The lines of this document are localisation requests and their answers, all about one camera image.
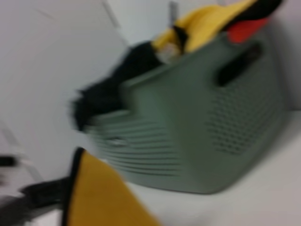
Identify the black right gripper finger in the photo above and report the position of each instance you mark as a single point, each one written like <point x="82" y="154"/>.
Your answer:
<point x="9" y="203"/>
<point x="47" y="191"/>

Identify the yellow green towel black trim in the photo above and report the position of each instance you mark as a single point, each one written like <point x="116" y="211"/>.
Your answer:
<point x="101" y="193"/>

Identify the green perforated plastic storage box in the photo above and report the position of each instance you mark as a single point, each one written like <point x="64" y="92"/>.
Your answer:
<point x="188" y="117"/>

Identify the red towel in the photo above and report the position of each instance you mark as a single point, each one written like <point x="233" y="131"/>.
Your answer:
<point x="247" y="29"/>

